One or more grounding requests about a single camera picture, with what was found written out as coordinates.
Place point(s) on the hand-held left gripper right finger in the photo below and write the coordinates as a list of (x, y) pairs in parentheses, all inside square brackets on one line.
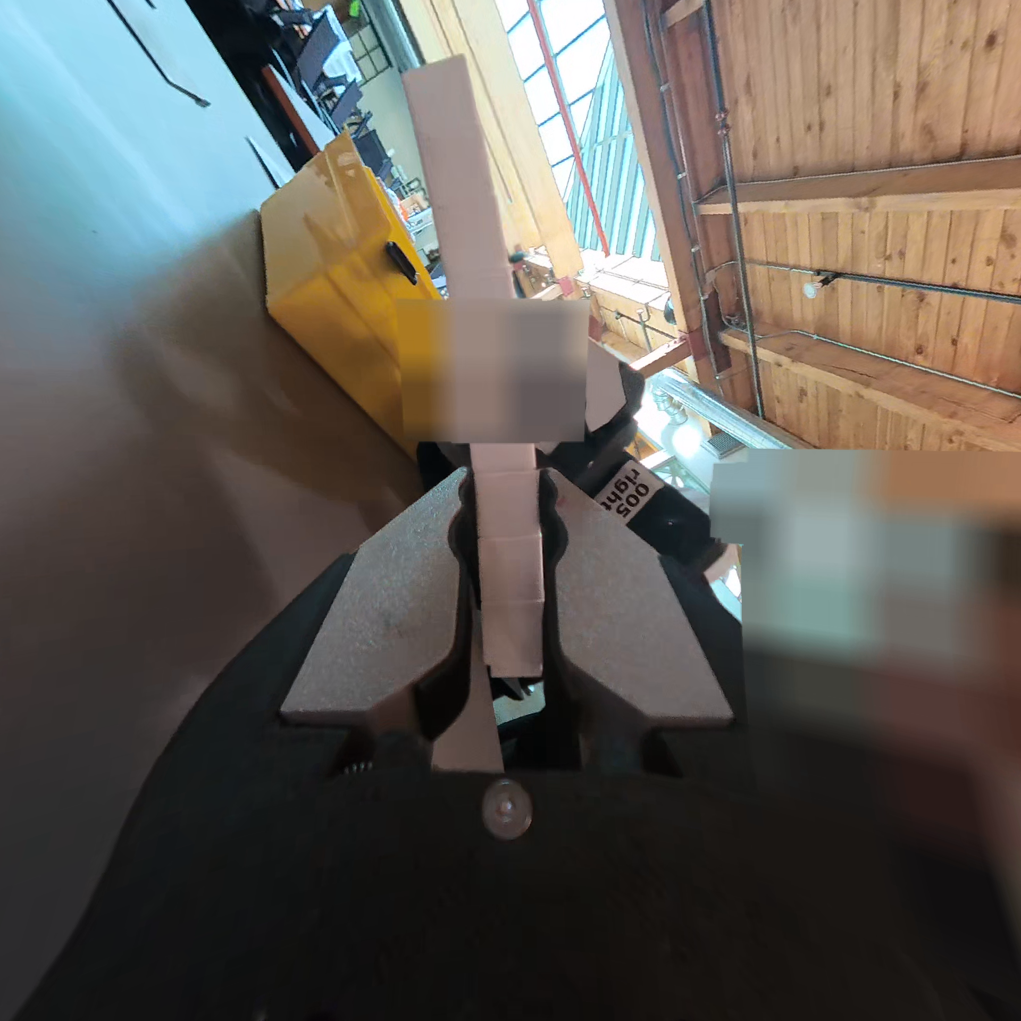
[(638, 630)]

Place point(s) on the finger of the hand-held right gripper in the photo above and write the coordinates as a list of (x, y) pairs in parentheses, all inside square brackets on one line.
[(604, 391)]

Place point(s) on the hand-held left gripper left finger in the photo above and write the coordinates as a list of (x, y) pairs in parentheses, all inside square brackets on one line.
[(375, 630)]

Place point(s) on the long white block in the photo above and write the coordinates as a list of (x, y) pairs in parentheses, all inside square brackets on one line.
[(463, 199)]

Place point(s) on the yellow plastic bin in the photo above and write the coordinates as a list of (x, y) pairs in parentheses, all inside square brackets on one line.
[(335, 255)]

